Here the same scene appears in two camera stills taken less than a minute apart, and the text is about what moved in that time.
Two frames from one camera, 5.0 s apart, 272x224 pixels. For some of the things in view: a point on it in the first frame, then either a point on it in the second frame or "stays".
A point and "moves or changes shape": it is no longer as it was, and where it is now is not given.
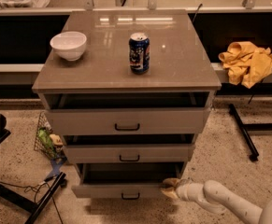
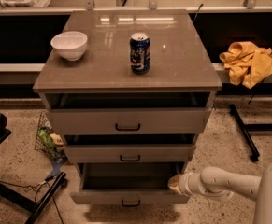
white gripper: (183, 190) → (183, 183)
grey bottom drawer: (125, 180) moves or changes shape
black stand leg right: (246, 127) stays
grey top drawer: (131, 112) stays
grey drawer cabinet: (129, 91) stays
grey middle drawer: (128, 148) stays
